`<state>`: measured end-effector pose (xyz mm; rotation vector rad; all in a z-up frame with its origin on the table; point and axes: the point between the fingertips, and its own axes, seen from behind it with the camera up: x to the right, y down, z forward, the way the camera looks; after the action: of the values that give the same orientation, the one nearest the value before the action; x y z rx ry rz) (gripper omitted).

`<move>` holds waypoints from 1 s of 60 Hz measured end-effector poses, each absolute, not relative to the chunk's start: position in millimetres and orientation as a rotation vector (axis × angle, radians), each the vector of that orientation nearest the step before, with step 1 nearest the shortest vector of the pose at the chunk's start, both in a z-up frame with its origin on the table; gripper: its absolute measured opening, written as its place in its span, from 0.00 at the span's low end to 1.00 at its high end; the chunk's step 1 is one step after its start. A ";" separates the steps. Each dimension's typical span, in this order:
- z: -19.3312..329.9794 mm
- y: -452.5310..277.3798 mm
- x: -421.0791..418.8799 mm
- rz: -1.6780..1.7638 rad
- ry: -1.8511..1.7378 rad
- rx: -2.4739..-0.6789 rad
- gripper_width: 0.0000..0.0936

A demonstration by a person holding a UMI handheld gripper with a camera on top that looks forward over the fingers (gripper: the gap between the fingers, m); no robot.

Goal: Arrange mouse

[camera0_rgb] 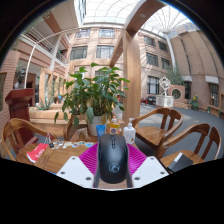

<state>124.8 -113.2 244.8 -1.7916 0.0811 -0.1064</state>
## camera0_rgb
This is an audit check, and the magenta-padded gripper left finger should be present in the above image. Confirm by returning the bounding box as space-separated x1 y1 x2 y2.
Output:
55 143 101 189

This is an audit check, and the long wooden planter box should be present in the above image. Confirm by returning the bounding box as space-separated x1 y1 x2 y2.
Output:
29 105 88 125

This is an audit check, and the yellow liquid bottle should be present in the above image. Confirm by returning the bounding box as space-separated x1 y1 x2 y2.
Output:
106 115 121 136

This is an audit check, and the black notebook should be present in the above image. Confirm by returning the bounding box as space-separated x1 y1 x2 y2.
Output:
167 152 195 173

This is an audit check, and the black computer mouse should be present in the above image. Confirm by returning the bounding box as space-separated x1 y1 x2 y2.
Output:
97 133 130 185

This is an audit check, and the green plant in white pot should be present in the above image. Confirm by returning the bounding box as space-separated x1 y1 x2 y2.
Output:
54 62 131 136

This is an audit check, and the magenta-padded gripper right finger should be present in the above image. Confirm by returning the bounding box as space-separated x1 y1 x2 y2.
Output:
126 143 170 189

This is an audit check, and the red bag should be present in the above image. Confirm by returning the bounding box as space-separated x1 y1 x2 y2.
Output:
26 134 53 164

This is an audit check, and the wooden armchair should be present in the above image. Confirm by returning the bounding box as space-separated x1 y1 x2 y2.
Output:
63 114 89 141
0 117 58 161
156 123 223 169
131 107 184 158

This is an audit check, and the white pump bottle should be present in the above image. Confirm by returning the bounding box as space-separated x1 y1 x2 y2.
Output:
122 117 137 145

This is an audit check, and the dark bust statue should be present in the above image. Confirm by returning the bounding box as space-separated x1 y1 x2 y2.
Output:
13 68 28 90

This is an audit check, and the white sculpture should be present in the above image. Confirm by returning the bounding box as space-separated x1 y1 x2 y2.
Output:
155 75 175 108

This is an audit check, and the dark red wooden pedestal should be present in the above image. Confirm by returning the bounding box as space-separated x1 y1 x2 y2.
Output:
4 87 36 148

